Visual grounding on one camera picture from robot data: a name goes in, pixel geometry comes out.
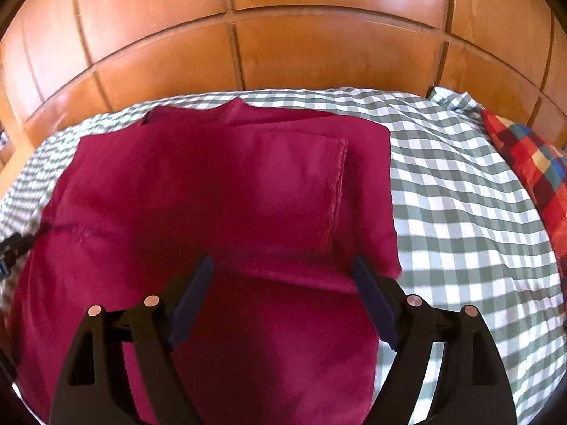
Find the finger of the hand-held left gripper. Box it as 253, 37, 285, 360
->
0, 232, 35, 281

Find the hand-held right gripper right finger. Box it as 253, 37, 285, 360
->
352, 254, 518, 425

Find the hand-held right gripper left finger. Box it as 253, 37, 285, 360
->
50, 254, 215, 425

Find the crimson red garment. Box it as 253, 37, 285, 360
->
6, 97, 403, 425

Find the green white checked bedsheet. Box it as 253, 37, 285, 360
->
0, 86, 565, 425

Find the multicolour checked pillow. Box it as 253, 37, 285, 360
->
481, 110, 567, 275

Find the wooden panelled wardrobe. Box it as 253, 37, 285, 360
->
0, 0, 567, 169

